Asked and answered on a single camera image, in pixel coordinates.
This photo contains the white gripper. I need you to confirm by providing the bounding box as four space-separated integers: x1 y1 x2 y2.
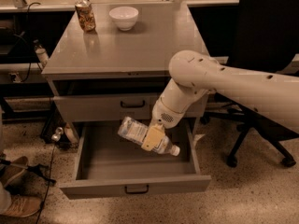
141 98 184 151

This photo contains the bottle beside cabinet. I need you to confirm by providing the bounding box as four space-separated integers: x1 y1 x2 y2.
34 39 49 67

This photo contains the upper grey drawer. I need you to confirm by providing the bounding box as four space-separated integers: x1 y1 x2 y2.
53 91 209 123

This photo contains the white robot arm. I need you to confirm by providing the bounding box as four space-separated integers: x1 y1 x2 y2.
142 50 299 151

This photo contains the open middle drawer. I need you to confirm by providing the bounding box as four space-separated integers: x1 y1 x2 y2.
60 119 211 199

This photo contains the clear plastic water bottle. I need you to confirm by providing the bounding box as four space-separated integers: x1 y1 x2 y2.
118 117 180 156

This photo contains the grey drawer cabinet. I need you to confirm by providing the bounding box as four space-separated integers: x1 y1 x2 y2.
41 2 218 201

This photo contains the tan sneaker upper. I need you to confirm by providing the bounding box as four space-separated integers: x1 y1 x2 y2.
0 156 28 188

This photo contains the black office chair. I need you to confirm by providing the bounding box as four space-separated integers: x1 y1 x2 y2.
200 0 299 169

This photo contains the black tripod leg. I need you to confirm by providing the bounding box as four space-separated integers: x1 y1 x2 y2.
0 160 56 185

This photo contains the tan sneaker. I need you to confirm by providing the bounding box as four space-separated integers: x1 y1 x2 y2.
0 195 42 217
0 156 28 188

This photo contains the black cable with plug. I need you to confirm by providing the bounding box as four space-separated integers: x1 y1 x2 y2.
35 126 64 224

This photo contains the white ceramic bowl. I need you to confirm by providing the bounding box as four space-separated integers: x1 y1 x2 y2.
109 7 139 31

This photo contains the tan sneaker lower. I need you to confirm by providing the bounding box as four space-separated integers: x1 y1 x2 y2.
0 195 42 217

